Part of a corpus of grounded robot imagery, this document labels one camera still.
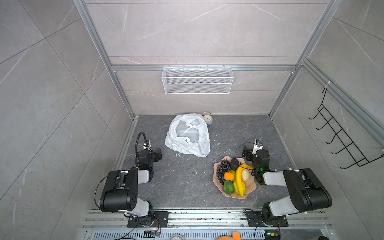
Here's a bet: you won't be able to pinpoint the beige fake fruit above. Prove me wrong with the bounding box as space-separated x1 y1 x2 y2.
241 169 251 182

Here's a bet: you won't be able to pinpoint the yellow fake banana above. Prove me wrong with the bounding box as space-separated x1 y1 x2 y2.
235 164 254 185

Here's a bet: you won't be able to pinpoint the dark purple fake grapes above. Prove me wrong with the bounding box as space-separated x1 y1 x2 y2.
216 160 231 185

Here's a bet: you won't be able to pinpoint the white plastic bag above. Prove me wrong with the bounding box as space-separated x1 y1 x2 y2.
165 114 211 158

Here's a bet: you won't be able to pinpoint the green fake fruit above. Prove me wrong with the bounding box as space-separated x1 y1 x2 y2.
223 181 235 195

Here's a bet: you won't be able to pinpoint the yellow fake fruit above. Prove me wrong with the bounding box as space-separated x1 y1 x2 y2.
233 180 246 197

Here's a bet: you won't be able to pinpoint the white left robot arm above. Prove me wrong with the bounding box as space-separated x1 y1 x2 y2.
96 148 163 221

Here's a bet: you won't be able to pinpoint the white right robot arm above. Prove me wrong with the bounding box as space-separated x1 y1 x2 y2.
242 144 333 226

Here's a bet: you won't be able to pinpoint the dark fake avocado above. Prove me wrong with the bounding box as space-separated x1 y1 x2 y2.
230 159 240 171

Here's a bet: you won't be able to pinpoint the small orange fake fruit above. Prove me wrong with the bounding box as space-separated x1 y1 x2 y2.
224 172 235 182

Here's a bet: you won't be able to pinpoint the pink wavy plastic bowl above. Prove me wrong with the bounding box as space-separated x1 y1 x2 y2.
213 156 257 200

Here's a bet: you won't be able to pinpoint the light blue alarm clock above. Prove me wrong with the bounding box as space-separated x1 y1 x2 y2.
202 112 214 126

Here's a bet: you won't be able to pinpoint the orange object at bottom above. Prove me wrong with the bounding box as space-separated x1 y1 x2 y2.
217 232 242 240

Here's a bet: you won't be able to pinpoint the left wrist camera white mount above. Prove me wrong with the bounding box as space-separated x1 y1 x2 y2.
143 140 153 152

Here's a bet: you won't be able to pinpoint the black corrugated cable conduit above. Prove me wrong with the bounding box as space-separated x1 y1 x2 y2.
134 131 150 169

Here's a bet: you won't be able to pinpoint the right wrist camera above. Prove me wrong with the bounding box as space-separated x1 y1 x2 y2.
252 139 264 155

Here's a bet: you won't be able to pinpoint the white wire mesh basket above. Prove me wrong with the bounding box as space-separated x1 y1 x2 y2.
162 67 234 95

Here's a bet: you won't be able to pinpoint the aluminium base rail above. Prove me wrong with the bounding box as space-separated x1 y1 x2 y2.
81 209 338 240

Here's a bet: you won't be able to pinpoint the black wire hook rack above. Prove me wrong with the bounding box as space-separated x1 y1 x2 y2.
309 88 384 170

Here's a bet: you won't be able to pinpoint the aluminium frame rail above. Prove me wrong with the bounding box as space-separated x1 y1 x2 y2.
74 0 135 121

